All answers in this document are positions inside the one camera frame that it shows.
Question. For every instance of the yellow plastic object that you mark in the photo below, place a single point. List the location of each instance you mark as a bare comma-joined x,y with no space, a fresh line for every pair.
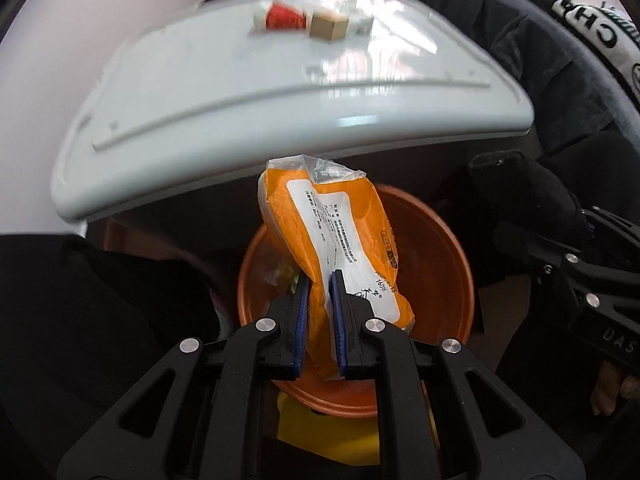
320,440

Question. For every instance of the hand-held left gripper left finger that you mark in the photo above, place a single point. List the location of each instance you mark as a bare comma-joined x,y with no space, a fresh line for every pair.
300,330

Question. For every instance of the black white printed pillow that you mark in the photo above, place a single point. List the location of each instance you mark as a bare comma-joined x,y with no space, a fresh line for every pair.
605,35

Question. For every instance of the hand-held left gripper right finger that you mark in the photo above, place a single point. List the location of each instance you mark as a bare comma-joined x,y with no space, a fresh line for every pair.
340,325

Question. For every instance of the person's right hand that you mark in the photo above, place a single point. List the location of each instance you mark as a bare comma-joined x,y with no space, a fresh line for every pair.
610,390

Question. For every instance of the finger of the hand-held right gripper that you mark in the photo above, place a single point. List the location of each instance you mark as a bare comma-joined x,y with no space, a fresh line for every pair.
615,227
575,272

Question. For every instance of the green snack bag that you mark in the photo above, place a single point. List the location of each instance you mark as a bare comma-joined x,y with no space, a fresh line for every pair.
287,277

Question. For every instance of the orange plastic basin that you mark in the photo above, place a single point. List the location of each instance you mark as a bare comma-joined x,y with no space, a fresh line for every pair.
440,270

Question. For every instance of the red white toothpaste tube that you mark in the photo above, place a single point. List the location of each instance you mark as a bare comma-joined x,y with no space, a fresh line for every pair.
282,16

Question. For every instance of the wooden cube with heart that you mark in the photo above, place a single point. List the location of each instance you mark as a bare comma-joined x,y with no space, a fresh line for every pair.
325,27

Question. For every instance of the orange wet wipes packet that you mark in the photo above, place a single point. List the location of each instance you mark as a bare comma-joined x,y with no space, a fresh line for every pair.
340,220

